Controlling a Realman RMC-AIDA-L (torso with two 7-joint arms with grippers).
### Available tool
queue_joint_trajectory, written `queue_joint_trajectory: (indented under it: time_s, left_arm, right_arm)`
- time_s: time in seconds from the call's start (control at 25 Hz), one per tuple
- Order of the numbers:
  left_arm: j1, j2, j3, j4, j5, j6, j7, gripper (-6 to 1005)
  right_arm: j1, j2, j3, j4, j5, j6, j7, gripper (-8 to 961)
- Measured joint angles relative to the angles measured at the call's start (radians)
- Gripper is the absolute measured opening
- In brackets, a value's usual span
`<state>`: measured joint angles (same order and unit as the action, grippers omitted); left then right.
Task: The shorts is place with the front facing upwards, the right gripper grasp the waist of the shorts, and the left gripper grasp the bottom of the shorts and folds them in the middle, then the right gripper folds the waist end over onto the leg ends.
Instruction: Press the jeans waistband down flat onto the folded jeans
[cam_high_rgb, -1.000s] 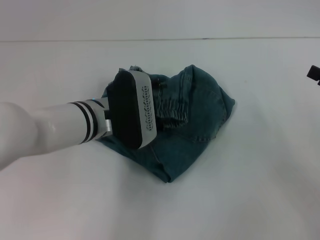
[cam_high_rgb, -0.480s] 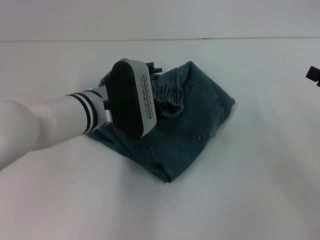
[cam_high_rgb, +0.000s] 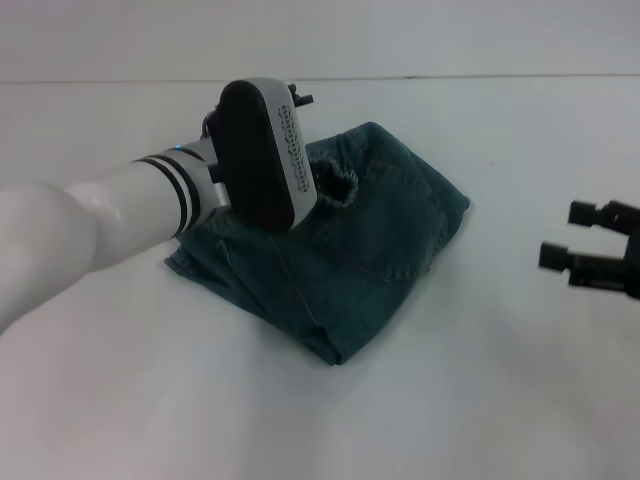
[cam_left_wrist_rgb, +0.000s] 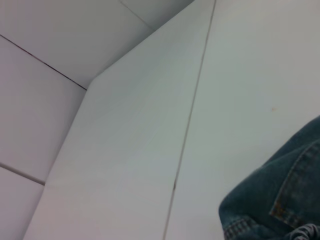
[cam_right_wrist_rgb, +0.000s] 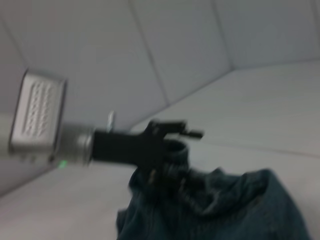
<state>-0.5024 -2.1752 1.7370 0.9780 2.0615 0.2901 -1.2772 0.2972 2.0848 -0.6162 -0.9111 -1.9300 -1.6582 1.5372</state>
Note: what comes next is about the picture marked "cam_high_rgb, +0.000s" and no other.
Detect blue denim shorts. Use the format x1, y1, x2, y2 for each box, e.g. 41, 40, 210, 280
164, 121, 472, 368

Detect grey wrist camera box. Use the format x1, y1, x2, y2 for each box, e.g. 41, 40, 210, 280
209, 77, 319, 234

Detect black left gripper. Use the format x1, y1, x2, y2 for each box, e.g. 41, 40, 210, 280
288, 82, 315, 108

